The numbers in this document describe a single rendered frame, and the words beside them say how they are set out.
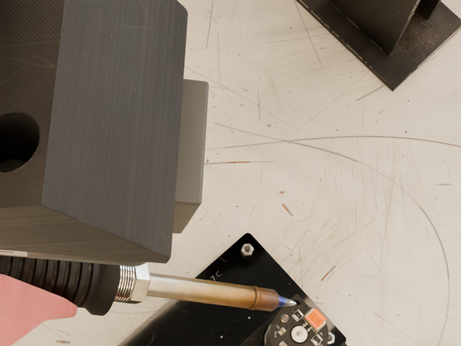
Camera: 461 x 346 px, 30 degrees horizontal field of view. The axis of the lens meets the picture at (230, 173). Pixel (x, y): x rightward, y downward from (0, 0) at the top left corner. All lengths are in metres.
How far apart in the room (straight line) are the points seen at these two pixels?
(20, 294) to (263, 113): 0.26
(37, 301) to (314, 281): 0.22
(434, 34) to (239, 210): 0.15
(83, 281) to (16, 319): 0.06
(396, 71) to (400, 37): 0.02
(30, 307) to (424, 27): 0.31
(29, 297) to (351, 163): 0.26
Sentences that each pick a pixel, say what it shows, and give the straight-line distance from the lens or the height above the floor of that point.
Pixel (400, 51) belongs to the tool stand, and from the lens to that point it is 0.48.
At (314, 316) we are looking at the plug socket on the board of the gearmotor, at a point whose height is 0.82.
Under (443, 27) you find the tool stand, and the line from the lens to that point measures 0.49.
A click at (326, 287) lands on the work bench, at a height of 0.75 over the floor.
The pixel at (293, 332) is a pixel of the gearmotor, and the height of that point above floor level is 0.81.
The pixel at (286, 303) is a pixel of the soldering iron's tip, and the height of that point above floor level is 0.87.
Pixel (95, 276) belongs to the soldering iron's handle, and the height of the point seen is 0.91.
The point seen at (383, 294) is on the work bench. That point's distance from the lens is 0.44.
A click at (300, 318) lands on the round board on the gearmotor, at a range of 0.37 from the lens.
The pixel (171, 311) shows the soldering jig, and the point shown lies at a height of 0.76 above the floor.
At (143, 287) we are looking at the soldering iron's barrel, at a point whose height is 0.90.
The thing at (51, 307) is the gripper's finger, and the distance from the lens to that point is 0.25.
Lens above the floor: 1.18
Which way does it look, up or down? 73 degrees down
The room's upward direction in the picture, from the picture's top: 8 degrees clockwise
